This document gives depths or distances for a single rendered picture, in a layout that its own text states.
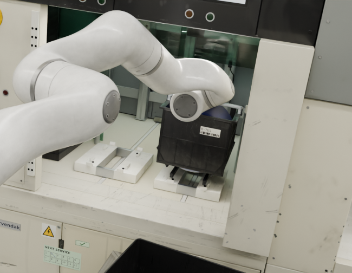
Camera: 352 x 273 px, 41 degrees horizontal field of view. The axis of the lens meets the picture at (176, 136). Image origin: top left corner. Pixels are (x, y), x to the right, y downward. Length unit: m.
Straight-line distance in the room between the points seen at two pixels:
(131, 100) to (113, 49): 1.31
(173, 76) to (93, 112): 0.32
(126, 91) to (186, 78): 1.11
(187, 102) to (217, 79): 0.10
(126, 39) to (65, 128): 0.22
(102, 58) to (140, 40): 0.08
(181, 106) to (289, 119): 0.26
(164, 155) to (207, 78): 0.42
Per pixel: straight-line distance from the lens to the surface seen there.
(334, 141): 1.19
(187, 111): 1.17
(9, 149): 0.76
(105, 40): 0.89
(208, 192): 1.48
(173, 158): 1.46
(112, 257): 1.36
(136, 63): 0.96
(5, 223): 1.54
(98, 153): 1.66
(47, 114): 0.77
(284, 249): 1.31
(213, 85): 1.12
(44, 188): 1.47
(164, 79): 1.04
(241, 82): 2.08
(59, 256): 1.50
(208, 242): 1.32
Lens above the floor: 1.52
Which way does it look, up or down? 19 degrees down
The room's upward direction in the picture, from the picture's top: 8 degrees clockwise
